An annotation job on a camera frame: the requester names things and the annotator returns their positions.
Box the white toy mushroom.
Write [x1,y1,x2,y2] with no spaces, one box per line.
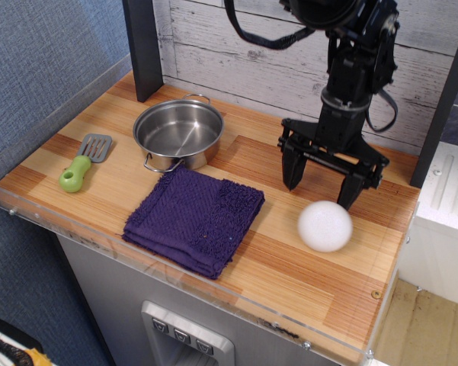
[297,201,354,252]

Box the purple folded cloth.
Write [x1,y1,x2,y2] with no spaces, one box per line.
[123,167,265,279]

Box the stainless steel pot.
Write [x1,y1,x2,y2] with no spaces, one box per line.
[133,94,225,173]

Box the clear acrylic guard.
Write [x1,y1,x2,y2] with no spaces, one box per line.
[0,48,418,365]

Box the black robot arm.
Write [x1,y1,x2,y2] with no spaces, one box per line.
[278,1,399,209]

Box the black yellow object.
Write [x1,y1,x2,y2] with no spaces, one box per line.
[0,319,53,365]

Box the dark left shelf post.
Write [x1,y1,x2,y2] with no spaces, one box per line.
[122,0,164,102]

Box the grey toy fridge cabinet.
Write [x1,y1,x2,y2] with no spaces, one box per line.
[59,236,333,365]

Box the white sink drainboard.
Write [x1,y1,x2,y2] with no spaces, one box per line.
[415,143,458,232]

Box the silver dispenser panel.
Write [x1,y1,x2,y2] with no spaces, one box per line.
[141,300,235,365]

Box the dark right shelf post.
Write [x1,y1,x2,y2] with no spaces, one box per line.
[410,47,458,188]

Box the dark shelf post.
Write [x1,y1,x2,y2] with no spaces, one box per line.
[122,0,164,102]
[410,47,458,188]

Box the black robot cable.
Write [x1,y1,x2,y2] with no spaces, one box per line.
[223,0,317,51]

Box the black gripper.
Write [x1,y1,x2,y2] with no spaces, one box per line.
[278,97,389,210]

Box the green grey toy spatula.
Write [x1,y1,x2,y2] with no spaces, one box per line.
[59,133,113,193]

